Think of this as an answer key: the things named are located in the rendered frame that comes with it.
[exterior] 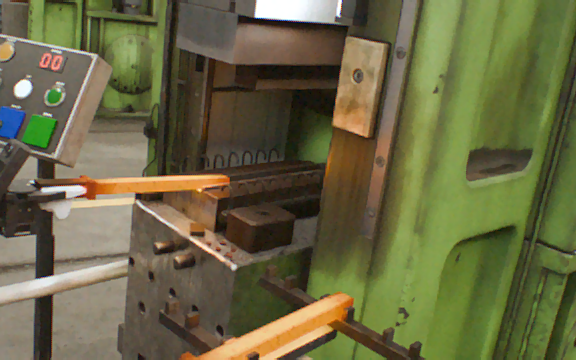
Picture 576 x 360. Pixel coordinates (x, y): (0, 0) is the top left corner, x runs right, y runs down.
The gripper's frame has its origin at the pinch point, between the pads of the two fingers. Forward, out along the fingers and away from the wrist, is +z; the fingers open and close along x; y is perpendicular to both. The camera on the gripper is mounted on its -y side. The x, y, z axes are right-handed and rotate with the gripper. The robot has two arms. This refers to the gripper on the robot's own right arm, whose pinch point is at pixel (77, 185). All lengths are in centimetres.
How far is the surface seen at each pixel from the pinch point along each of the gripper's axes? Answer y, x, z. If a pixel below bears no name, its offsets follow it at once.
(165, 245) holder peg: 14.3, 1.9, 19.6
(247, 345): 6, 52, 0
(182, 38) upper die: -27.5, -9.8, 26.1
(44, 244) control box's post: 37, -57, 20
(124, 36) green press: 13, -422, 246
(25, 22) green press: 14, -477, 178
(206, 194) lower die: 3.1, 3.6, 27.3
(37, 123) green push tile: -0.6, -45.2, 11.1
